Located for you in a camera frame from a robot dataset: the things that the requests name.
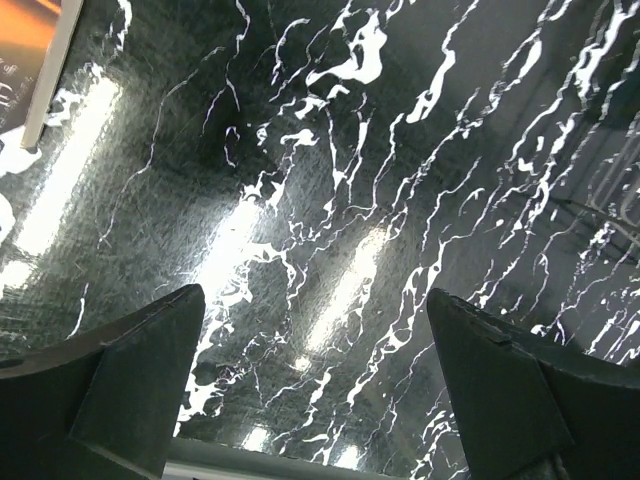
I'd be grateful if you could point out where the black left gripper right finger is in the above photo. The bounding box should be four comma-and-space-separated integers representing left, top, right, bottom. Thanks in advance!
427, 289, 639, 479

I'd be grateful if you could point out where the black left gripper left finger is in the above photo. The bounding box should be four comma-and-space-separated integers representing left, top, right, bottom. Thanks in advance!
1, 284, 205, 479

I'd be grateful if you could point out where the orange cover book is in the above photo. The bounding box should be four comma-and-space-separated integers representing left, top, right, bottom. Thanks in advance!
1, 0, 83, 149

